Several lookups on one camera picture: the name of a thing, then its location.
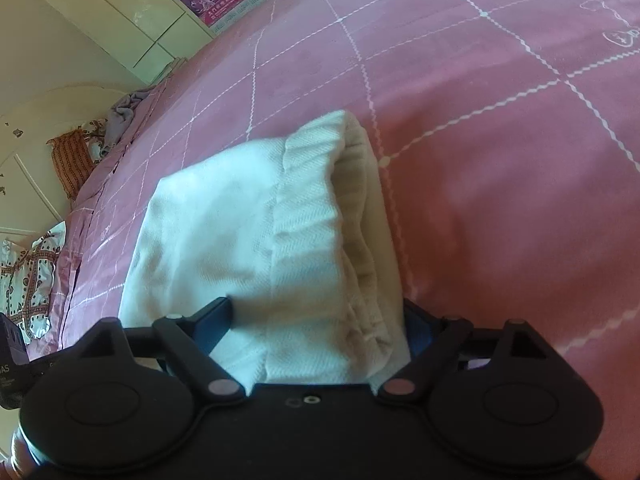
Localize white pants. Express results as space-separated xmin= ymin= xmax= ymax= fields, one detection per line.
xmin=118 ymin=110 xmax=410 ymax=388

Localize white patterned pillow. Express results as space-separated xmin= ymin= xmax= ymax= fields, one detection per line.
xmin=1 ymin=222 xmax=66 ymax=344

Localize cream bed headboard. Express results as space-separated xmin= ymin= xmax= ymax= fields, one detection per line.
xmin=1 ymin=84 xmax=125 ymax=244

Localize orange striped pillow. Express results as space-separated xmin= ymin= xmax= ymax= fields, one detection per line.
xmin=47 ymin=128 xmax=96 ymax=200

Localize lavender crumpled blanket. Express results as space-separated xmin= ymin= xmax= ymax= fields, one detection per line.
xmin=102 ymin=87 xmax=153 ymax=155

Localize pink checked bed sheet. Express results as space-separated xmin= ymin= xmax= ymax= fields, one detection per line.
xmin=29 ymin=0 xmax=639 ymax=479

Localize cream glossy wardrobe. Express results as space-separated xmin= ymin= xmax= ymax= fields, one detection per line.
xmin=19 ymin=0 xmax=321 ymax=86

